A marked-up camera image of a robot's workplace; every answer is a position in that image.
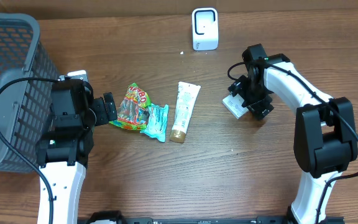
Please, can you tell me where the grey plastic shopping basket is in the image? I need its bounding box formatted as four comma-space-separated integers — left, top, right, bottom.
0, 13, 60, 172

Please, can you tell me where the teal tissue packet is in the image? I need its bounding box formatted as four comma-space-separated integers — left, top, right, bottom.
140, 104, 169, 142

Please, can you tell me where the white tube with gold cap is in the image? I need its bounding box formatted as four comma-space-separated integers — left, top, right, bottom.
170, 82, 201, 143

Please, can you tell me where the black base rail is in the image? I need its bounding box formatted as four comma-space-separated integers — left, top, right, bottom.
78, 210, 345, 224

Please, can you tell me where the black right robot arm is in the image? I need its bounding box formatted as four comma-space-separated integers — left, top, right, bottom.
223, 44, 358, 223

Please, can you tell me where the colourful Haribo candy bag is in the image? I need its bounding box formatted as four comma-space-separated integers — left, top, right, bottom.
109, 83, 151, 131

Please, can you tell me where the white Hansaplast plaster box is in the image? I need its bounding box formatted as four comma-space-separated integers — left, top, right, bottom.
223, 95, 249, 119

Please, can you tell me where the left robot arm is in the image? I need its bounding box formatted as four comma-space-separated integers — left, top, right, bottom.
35, 78, 117, 223

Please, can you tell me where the white barcode scanner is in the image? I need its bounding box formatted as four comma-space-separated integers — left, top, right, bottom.
191, 7, 219, 51

